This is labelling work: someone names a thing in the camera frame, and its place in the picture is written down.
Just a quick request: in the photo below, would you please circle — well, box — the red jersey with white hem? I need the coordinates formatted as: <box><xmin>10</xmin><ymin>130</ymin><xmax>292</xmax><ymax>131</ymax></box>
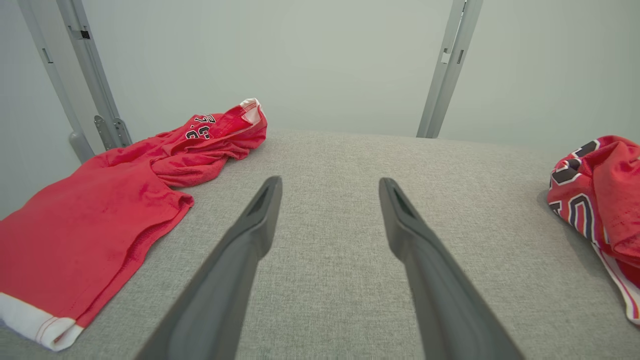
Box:
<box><xmin>0</xmin><ymin>97</ymin><xmax>269</xmax><ymax>352</ymax></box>

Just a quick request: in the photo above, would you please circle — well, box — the grey metal frame post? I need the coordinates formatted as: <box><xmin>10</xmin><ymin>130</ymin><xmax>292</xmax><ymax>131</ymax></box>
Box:
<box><xmin>16</xmin><ymin>0</ymin><xmax>97</xmax><ymax>163</ymax></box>
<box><xmin>416</xmin><ymin>0</ymin><xmax>485</xmax><ymax>139</ymax></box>
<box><xmin>55</xmin><ymin>0</ymin><xmax>134</xmax><ymax>151</ymax></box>

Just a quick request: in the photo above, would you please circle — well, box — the red jersey with striped trim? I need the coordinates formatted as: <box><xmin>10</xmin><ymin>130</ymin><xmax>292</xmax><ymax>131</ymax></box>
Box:
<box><xmin>546</xmin><ymin>135</ymin><xmax>640</xmax><ymax>326</ymax></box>

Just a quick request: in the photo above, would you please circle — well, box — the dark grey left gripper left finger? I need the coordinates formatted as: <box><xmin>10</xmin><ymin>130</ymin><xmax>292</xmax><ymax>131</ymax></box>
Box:
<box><xmin>135</xmin><ymin>175</ymin><xmax>284</xmax><ymax>360</ymax></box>

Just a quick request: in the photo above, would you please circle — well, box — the grey fabric work surface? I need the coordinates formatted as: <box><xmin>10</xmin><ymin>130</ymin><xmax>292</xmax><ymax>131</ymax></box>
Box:
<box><xmin>0</xmin><ymin>127</ymin><xmax>640</xmax><ymax>360</ymax></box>

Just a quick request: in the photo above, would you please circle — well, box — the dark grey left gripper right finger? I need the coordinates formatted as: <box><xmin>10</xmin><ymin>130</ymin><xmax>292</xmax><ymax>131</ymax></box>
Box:
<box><xmin>378</xmin><ymin>177</ymin><xmax>526</xmax><ymax>360</ymax></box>

